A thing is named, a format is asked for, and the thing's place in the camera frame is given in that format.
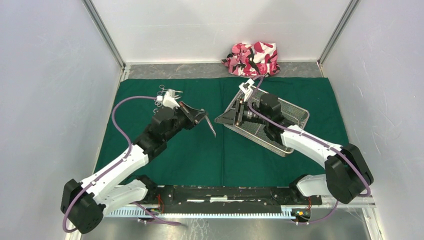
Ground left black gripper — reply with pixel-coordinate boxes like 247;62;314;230
163;101;207;142

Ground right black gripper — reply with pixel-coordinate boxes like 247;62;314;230
214;98;269;127

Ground wire mesh instrument tray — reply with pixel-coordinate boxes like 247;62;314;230
224;98;310;157

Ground surgical forceps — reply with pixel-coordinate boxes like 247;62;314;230
156;84;183;96

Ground green surgical drape cloth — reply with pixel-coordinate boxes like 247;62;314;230
95;77;348;187

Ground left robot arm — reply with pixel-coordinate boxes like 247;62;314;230
60;101;208;234

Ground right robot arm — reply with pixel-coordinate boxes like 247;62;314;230
214;93;374;204

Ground pink camouflage cloth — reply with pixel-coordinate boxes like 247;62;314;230
220;41;281;77

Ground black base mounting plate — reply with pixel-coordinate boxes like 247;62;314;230
138;185;323;214

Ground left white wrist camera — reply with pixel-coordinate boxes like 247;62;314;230
155;88;182;109

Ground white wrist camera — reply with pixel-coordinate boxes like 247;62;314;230
155;88;182;109
238;78;255;103

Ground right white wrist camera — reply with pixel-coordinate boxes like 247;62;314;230
238;78;255;103

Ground aluminium frame rail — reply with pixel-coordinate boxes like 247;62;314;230
75;184;377;220

